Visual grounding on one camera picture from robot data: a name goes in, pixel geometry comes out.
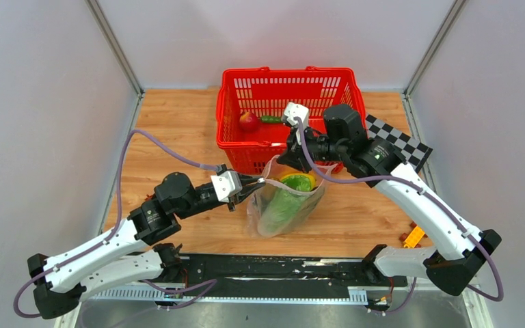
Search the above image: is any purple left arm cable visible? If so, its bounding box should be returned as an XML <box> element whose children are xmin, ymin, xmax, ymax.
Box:
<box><xmin>13</xmin><ymin>128</ymin><xmax>223</xmax><ymax>320</ymax></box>

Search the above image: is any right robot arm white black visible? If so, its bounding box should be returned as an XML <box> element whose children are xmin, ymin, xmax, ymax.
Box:
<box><xmin>278</xmin><ymin>102</ymin><xmax>504</xmax><ymax>301</ymax></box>

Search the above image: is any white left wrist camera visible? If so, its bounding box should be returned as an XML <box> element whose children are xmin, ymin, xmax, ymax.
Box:
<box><xmin>210</xmin><ymin>169</ymin><xmax>238</xmax><ymax>203</ymax></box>

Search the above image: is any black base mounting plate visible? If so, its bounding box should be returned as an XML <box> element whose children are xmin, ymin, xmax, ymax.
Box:
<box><xmin>137</xmin><ymin>252</ymin><xmax>408</xmax><ymax>301</ymax></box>

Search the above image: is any green white napa cabbage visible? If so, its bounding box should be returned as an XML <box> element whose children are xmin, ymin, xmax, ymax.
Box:
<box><xmin>257</xmin><ymin>187</ymin><xmax>309</xmax><ymax>237</ymax></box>

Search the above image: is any yellow lemon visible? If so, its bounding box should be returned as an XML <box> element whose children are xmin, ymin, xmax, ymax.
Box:
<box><xmin>279</xmin><ymin>172</ymin><xmax>317</xmax><ymax>192</ymax></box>

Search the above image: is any red plastic shopping basket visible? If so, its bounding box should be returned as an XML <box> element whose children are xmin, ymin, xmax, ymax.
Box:
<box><xmin>216</xmin><ymin>66</ymin><xmax>367</xmax><ymax>174</ymax></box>

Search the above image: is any yellow orange toy car right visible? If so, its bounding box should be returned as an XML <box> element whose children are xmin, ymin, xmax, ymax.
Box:
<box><xmin>399</xmin><ymin>221</ymin><xmax>427</xmax><ymax>248</ymax></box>

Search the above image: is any clear zip top bag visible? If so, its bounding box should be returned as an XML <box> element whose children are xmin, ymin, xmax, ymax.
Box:
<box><xmin>246</xmin><ymin>155</ymin><xmax>336</xmax><ymax>238</ymax></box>

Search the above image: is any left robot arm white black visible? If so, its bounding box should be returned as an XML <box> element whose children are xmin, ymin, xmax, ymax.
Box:
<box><xmin>27</xmin><ymin>169</ymin><xmax>266</xmax><ymax>319</ymax></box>

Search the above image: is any green chili pepper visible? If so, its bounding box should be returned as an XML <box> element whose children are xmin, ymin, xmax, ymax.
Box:
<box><xmin>259</xmin><ymin>115</ymin><xmax>282</xmax><ymax>124</ymax></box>

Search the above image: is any white slotted cable duct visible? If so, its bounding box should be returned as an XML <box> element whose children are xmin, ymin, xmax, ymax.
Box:
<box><xmin>83</xmin><ymin>285</ymin><xmax>369</xmax><ymax>305</ymax></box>

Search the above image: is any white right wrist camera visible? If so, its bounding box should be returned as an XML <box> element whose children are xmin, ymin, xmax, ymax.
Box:
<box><xmin>281</xmin><ymin>102</ymin><xmax>310</xmax><ymax>134</ymax></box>

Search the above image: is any red apple left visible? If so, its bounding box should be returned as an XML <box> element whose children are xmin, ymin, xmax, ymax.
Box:
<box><xmin>239</xmin><ymin>112</ymin><xmax>260</xmax><ymax>133</ymax></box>

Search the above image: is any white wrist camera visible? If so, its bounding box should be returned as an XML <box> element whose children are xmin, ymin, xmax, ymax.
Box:
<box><xmin>281</xmin><ymin>102</ymin><xmax>310</xmax><ymax>134</ymax></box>
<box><xmin>210</xmin><ymin>169</ymin><xmax>238</xmax><ymax>203</ymax></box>

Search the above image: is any black white checkerboard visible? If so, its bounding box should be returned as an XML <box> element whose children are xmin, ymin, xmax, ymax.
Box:
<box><xmin>366</xmin><ymin>114</ymin><xmax>433</xmax><ymax>173</ymax></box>

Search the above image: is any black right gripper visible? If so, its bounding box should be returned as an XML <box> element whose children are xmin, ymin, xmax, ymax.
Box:
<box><xmin>278</xmin><ymin>122</ymin><xmax>347</xmax><ymax>174</ymax></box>

